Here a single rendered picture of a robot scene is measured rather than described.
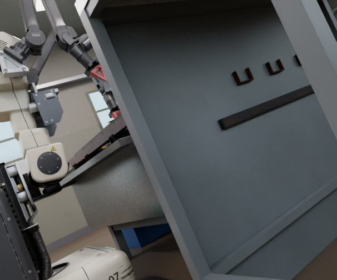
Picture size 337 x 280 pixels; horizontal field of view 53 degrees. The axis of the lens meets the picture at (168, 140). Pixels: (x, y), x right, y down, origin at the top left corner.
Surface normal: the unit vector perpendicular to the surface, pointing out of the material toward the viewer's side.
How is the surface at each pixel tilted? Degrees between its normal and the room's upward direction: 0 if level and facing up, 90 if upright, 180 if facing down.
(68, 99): 90
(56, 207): 90
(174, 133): 90
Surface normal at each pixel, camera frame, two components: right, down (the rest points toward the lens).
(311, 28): -0.77, 0.29
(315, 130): 0.50, -0.27
